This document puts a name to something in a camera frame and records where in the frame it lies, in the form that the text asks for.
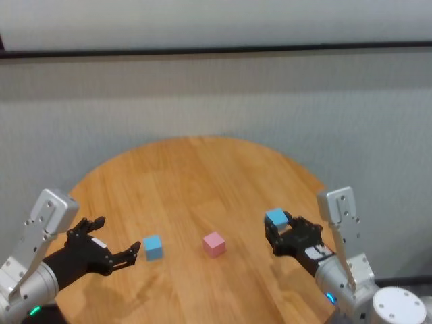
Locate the blue wooden cube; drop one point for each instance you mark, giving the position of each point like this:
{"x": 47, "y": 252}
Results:
{"x": 152, "y": 248}
{"x": 277, "y": 217}

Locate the black floor rail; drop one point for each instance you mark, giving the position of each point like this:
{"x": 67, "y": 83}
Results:
{"x": 405, "y": 280}

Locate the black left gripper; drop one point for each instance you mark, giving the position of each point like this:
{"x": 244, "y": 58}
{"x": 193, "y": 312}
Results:
{"x": 82, "y": 258}

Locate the black wall strip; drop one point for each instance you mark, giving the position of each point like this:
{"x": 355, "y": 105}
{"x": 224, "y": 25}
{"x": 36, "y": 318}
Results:
{"x": 216, "y": 49}

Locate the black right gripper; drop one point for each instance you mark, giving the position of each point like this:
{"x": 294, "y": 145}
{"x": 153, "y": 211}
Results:
{"x": 300, "y": 241}

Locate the pink wooden cube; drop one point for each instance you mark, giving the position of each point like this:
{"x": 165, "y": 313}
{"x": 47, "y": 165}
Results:
{"x": 214, "y": 244}

